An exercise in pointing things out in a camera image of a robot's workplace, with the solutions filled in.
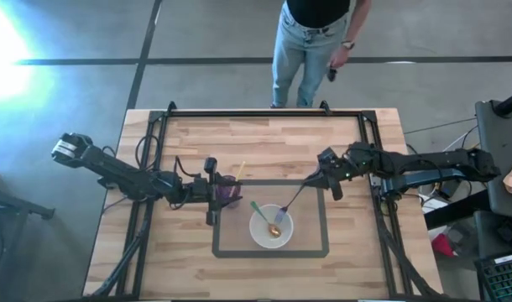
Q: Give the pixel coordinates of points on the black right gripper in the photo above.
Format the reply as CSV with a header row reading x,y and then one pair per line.
x,y
333,168

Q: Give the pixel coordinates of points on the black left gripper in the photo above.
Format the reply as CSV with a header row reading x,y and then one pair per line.
x,y
205,189

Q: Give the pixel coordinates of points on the purple faceted plastic cup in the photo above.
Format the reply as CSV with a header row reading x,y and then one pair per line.
x,y
231,197

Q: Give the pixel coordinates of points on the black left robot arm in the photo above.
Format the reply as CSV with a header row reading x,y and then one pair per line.
x,y
117,172

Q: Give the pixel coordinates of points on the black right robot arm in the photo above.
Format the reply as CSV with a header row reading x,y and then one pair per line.
x,y
424,161

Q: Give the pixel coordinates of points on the white ceramic bowl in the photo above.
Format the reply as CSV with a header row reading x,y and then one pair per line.
x,y
264,239

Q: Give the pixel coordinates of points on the small black handheld object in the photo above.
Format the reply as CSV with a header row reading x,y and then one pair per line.
x,y
331,74

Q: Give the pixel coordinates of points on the white box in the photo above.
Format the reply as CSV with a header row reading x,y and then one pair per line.
x,y
434,204

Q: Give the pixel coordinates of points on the person's hand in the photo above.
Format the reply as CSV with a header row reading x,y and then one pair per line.
x,y
339,60

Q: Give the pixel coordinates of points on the person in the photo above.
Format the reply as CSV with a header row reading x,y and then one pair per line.
x,y
306,42

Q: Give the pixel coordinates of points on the wristwatch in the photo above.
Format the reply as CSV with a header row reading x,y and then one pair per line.
x,y
347,44

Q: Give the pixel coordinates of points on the red object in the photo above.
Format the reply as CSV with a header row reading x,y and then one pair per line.
x,y
442,246

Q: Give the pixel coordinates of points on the grey side table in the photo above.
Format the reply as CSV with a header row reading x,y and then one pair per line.
x,y
501,159

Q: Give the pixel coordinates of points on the black floor stand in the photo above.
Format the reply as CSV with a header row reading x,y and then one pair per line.
x,y
21,205

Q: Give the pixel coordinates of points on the black pole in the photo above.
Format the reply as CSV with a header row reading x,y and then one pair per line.
x,y
510,105

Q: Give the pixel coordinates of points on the backlit keyboard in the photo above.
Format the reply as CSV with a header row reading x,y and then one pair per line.
x,y
505,279

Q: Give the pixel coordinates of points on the black metal table frame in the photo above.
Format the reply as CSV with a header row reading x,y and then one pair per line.
x,y
260,113

